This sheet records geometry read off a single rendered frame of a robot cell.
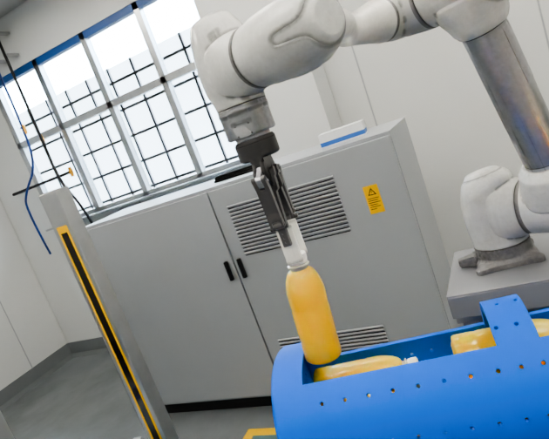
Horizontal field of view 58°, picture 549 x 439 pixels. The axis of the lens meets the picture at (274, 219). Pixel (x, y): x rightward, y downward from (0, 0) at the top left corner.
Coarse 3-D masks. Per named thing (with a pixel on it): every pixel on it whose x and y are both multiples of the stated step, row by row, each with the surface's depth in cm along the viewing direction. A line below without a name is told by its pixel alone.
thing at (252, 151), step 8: (264, 136) 85; (272, 136) 86; (240, 144) 86; (248, 144) 85; (256, 144) 85; (264, 144) 85; (272, 144) 86; (240, 152) 86; (248, 152) 85; (256, 152) 85; (264, 152) 85; (272, 152) 86; (240, 160) 88; (248, 160) 86; (256, 160) 85; (264, 160) 86; (272, 160) 91; (264, 168) 85; (272, 184) 88
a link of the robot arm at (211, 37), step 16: (208, 16) 81; (224, 16) 81; (192, 32) 82; (208, 32) 80; (224, 32) 80; (192, 48) 83; (208, 48) 80; (224, 48) 78; (208, 64) 81; (224, 64) 79; (208, 80) 83; (224, 80) 80; (240, 80) 79; (208, 96) 85; (224, 96) 83; (240, 96) 82; (256, 96) 84
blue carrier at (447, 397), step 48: (432, 336) 105; (528, 336) 80; (288, 384) 92; (336, 384) 88; (384, 384) 85; (432, 384) 82; (480, 384) 80; (528, 384) 77; (288, 432) 89; (336, 432) 86; (384, 432) 84; (432, 432) 81; (480, 432) 79; (528, 432) 78
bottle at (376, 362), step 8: (360, 360) 102; (368, 360) 101; (376, 360) 100; (384, 360) 100; (392, 360) 99; (400, 360) 100; (320, 368) 105; (328, 368) 103; (336, 368) 102; (344, 368) 102; (352, 368) 101; (360, 368) 100; (368, 368) 99; (376, 368) 99; (320, 376) 103; (328, 376) 102; (336, 376) 101
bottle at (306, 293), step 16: (288, 272) 93; (304, 272) 91; (288, 288) 92; (304, 288) 90; (320, 288) 91; (304, 304) 91; (320, 304) 91; (304, 320) 91; (320, 320) 91; (304, 336) 93; (320, 336) 92; (336, 336) 94; (304, 352) 95; (320, 352) 92; (336, 352) 93
